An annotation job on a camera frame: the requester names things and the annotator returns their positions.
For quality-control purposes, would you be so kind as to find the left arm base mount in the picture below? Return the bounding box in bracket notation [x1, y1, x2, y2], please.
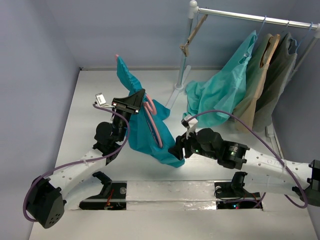
[79, 171, 127, 211]

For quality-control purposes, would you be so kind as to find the beige wooden clip hanger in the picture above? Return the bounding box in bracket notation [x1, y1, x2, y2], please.
[179, 14, 208, 57]

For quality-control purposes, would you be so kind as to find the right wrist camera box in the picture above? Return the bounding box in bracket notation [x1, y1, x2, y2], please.
[181, 114, 198, 139]

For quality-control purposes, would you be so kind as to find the mint green hanging shirt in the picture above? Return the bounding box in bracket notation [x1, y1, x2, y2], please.
[183, 30, 257, 117]

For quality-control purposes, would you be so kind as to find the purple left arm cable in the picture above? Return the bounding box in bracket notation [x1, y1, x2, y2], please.
[22, 103, 131, 223]

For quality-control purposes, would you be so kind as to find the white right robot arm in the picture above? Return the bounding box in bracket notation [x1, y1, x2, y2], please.
[168, 128, 320, 207]

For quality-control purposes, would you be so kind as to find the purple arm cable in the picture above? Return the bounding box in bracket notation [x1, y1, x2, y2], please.
[187, 109, 309, 209]
[22, 103, 131, 223]

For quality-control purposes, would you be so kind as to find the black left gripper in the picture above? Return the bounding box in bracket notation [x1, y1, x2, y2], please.
[110, 89, 144, 142]

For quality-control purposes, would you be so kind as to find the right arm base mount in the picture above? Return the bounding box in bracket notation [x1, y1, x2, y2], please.
[214, 171, 263, 210]

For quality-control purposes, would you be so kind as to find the olive tan hanging shirt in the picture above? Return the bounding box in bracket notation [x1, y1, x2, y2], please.
[232, 33, 281, 133]

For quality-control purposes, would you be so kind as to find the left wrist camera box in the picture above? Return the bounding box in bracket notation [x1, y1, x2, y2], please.
[94, 93, 113, 108]

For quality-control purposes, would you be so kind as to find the teal blue t-shirt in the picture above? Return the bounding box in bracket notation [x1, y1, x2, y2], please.
[116, 56, 186, 169]

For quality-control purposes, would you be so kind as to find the pink plastic hanger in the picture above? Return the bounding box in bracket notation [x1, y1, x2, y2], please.
[115, 54, 164, 150]

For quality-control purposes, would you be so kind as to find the white metal clothes rack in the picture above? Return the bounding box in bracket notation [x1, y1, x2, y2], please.
[166, 0, 320, 161]

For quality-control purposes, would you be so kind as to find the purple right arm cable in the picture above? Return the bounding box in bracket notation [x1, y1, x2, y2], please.
[187, 109, 309, 209]

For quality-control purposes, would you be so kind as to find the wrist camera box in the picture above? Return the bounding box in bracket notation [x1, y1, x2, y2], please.
[181, 114, 198, 139]
[94, 93, 113, 108]

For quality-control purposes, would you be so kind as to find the blue wire hanger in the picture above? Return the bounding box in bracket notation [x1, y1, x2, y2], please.
[288, 22, 313, 54]
[256, 15, 267, 39]

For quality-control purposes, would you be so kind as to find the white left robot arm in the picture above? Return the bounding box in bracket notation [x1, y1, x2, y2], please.
[23, 89, 145, 229]

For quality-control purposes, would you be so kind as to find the grey hanging shirt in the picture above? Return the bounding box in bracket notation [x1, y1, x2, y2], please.
[252, 33, 298, 132]

